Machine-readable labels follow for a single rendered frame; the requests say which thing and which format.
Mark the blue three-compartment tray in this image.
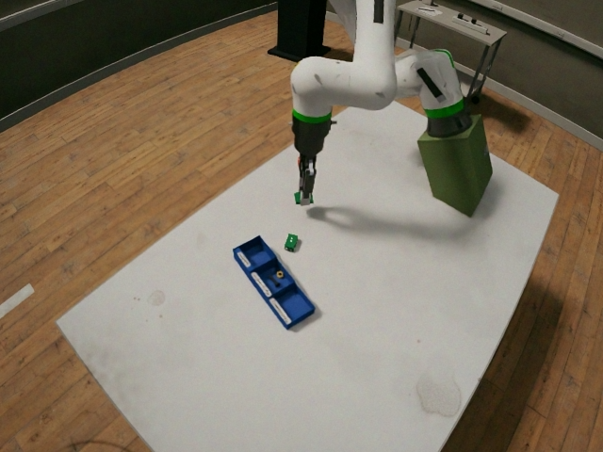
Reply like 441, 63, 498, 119
233, 235, 316, 330

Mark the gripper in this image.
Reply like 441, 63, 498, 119
294, 136, 325, 206

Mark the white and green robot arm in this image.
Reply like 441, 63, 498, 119
288, 0, 472, 141

